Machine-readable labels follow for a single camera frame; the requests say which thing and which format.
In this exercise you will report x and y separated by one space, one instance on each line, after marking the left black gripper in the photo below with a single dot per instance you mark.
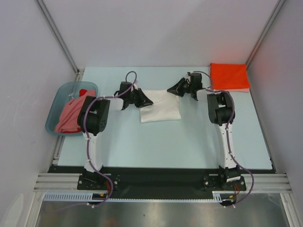
143 100

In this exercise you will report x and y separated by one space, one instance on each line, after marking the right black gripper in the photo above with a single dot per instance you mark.
177 89

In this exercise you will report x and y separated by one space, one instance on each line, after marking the white printed t shirt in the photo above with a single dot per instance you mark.
165 107

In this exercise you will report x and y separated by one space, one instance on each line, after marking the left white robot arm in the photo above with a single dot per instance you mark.
93 117

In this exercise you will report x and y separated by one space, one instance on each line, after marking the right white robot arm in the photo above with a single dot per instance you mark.
221 112

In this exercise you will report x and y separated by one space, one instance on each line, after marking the folded orange t shirt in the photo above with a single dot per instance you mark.
229 76

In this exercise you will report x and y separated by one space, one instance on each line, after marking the pink t shirt in basket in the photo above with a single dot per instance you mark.
60 123

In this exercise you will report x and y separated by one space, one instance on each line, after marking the blue plastic basket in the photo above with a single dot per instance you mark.
65 93

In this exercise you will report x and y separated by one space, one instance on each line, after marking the left aluminium frame post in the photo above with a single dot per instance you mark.
57 35

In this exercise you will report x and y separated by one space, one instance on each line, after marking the aluminium frame post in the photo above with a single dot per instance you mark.
57 35
266 30

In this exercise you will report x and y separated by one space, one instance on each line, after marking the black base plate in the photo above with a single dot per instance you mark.
162 182

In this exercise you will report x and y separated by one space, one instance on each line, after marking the grey slotted cable duct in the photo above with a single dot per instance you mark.
97 197

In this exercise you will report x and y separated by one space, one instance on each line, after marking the right aluminium frame post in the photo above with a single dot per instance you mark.
266 30

